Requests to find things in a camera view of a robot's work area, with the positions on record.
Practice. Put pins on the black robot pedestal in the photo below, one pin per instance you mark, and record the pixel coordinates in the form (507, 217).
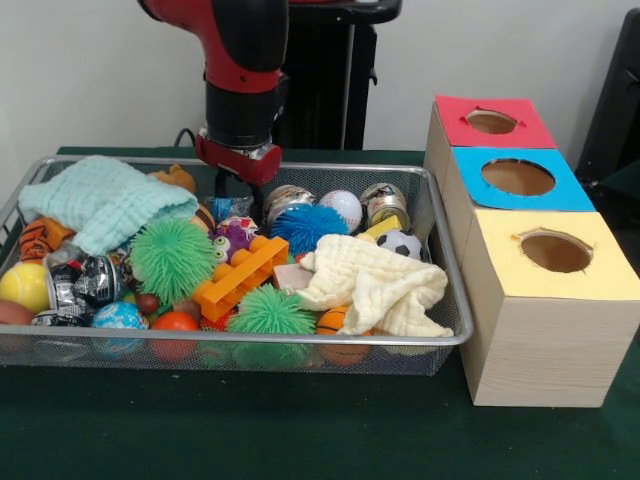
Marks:
(330, 75)

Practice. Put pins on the green spiky rubber ball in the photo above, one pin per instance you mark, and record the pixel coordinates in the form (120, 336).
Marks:
(172, 262)
(270, 312)

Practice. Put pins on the wooden box with three holes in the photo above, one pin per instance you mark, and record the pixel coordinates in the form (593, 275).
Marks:
(550, 350)

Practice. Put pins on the white toy baseball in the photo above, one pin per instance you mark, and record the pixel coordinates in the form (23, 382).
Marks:
(342, 207)

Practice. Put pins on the crushed clear plastic bottle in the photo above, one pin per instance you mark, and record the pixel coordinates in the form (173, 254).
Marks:
(235, 206)

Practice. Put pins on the mint green cloth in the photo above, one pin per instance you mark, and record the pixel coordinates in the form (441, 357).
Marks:
(100, 200)

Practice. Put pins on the orange toy building block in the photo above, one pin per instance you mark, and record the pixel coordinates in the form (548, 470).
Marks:
(240, 280)

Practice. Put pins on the black and white soccer ball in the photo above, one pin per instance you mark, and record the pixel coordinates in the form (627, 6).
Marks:
(400, 245)

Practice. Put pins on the blue spiky rubber ball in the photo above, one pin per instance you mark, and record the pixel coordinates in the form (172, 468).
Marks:
(307, 227)

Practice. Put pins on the cream cloth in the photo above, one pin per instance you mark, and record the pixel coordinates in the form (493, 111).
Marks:
(370, 280)

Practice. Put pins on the yellow ball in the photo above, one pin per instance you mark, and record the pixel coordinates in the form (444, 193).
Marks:
(24, 287)

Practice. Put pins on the dark green tablecloth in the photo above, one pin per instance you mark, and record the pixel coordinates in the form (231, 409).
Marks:
(300, 430)
(627, 182)

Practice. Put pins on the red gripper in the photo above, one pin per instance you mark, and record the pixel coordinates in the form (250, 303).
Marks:
(240, 162)

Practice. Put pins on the silver mesh bin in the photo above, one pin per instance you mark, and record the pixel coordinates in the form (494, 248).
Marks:
(390, 362)

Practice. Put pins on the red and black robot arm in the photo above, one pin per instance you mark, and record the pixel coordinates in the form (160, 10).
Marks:
(240, 50)

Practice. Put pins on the crushed black can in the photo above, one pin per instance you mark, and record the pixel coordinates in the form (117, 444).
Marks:
(95, 285)

